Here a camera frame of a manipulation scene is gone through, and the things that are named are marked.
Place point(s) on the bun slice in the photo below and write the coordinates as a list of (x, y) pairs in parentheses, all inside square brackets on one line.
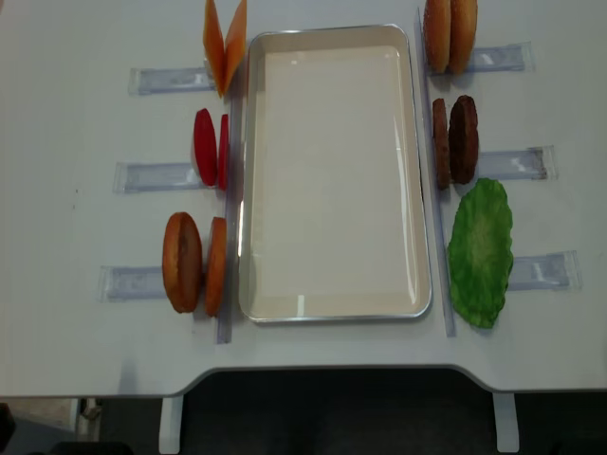
[(216, 267)]

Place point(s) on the left red tomato slice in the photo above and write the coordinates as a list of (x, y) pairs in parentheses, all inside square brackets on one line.
[(205, 147)]

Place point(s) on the left brown meat patty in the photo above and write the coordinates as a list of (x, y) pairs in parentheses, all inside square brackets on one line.
[(441, 144)]

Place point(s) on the green lettuce leaf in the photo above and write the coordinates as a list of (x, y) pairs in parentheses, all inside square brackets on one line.
[(479, 254)]

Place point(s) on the right dark meat patty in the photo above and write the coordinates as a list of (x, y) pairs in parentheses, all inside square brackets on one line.
[(463, 140)]

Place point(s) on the right orange cheese slice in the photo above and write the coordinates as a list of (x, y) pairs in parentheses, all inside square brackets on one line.
[(235, 43)]

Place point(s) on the orange cheese slice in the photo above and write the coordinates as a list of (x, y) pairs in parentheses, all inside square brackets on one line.
[(213, 43), (235, 43)]

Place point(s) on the left orange cheese slice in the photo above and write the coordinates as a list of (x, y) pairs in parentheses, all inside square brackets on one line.
[(213, 43)]

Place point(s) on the white rectangular metal tray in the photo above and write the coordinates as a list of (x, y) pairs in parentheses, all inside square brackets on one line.
[(332, 222)]

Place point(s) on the brown top bun half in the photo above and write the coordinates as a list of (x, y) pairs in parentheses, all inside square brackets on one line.
[(182, 262)]

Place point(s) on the left white table leg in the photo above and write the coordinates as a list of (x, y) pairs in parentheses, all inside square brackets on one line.
[(170, 425)]

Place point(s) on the white table leg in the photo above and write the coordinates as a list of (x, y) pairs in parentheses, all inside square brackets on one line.
[(506, 423), (170, 425)]

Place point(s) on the left seeded bun half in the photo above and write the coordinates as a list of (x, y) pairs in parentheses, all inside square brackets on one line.
[(437, 34)]

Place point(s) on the right clear acrylic rack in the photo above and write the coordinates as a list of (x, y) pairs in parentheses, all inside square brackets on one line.
[(556, 271)]

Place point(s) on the right plain bun half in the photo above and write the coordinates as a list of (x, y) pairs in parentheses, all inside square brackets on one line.
[(464, 15)]

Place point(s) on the right white table leg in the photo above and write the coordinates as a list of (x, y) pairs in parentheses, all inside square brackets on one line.
[(506, 423)]

